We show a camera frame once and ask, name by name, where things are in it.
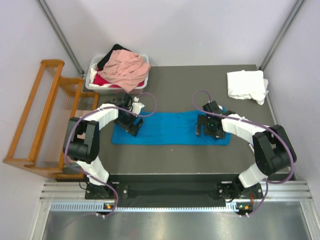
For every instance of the folded white t shirts stack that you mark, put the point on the folded white t shirts stack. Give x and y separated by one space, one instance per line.
247 85

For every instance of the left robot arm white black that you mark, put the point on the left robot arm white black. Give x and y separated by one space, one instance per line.
82 140

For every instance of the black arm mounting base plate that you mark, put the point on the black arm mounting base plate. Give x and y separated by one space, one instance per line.
216 186

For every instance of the white slotted cable duct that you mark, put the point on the white slotted cable duct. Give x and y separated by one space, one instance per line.
107 207

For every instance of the black t shirt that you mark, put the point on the black t shirt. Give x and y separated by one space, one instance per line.
105 59

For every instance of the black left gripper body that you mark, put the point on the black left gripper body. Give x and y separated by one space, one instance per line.
133 125

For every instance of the red t shirt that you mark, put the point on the red t shirt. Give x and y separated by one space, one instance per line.
98 80

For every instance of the blue t shirt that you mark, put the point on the blue t shirt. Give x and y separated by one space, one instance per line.
168 128

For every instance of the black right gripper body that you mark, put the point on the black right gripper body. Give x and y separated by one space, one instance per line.
215 133

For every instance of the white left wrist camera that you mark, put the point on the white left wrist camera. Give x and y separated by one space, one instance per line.
137 106

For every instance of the wooden drying rack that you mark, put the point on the wooden drying rack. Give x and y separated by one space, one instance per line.
37 145

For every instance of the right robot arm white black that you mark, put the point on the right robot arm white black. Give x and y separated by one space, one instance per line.
272 148

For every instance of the pink cardboard sheet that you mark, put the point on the pink cardboard sheet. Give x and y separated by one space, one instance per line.
81 113

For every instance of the pink t shirt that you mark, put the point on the pink t shirt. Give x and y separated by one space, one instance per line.
126 69

